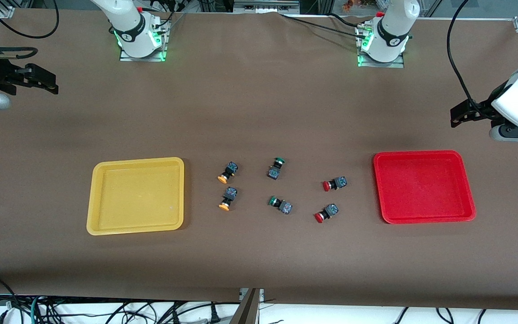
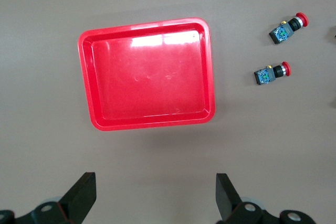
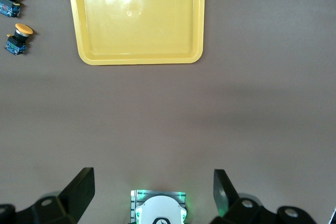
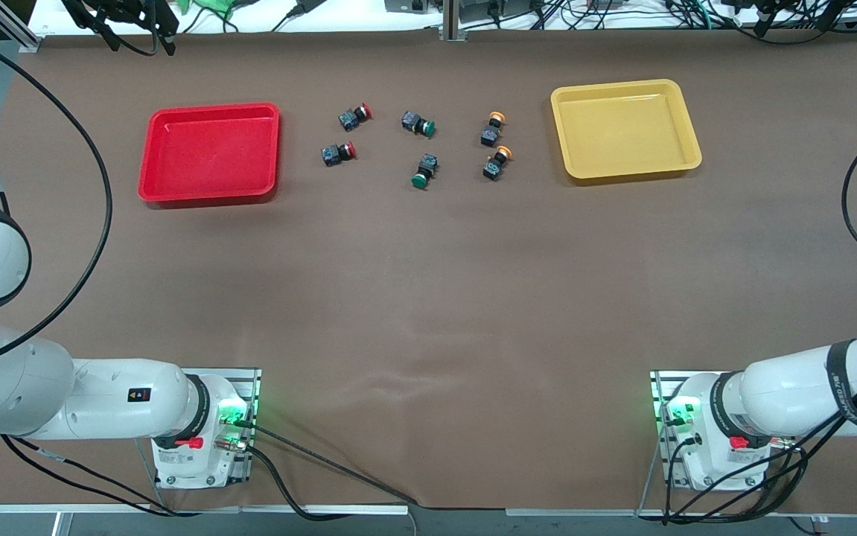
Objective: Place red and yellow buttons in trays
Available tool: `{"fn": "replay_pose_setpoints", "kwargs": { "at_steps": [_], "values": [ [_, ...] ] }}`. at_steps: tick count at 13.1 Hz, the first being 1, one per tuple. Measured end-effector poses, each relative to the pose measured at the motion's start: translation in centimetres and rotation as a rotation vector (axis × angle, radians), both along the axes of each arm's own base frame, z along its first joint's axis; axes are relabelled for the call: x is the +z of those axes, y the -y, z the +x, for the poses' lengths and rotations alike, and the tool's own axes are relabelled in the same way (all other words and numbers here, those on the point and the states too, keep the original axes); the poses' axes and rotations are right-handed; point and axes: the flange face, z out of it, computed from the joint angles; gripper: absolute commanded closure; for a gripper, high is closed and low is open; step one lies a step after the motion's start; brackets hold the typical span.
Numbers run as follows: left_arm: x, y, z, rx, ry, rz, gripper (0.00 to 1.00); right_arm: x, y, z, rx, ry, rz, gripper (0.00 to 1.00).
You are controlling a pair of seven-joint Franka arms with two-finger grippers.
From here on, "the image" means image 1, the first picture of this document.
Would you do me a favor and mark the red push button switch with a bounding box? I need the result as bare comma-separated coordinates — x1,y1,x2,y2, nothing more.
322,176,348,192
314,203,339,224

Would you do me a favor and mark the yellow push button switch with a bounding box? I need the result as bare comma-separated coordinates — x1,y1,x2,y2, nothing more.
218,187,238,212
218,162,239,184

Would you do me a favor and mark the red plastic tray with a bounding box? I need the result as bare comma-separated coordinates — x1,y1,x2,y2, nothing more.
373,150,477,224

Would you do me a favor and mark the yellow plastic tray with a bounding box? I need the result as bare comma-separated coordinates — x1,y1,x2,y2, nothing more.
86,157,185,236

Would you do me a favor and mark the orange patterned object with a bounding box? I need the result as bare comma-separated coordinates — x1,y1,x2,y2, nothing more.
342,0,378,12

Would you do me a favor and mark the brown table cover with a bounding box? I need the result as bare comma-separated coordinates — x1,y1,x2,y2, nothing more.
0,9,518,311

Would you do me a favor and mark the grey device behind table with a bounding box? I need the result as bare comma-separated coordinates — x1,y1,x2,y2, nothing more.
234,0,300,14

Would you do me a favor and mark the brown table support beam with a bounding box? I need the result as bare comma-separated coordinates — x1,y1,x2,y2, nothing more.
230,288,262,324

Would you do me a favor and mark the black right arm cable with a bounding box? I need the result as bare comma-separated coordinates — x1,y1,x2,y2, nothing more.
0,0,59,60

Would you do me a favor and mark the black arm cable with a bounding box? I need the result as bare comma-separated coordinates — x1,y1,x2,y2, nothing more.
0,0,59,60
446,0,502,120

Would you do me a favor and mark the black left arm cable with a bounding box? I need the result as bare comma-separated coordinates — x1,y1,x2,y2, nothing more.
446,0,502,120

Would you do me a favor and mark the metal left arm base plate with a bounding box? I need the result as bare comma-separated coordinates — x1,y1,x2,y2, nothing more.
357,25,405,69

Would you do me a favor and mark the black cable across table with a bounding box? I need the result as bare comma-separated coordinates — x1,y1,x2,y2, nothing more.
279,13,367,40

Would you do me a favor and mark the green push button switch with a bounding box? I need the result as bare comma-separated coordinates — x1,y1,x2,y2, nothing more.
267,157,286,180
268,196,293,215

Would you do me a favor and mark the green floor cable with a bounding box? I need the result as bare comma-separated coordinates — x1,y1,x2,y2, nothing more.
28,296,40,324

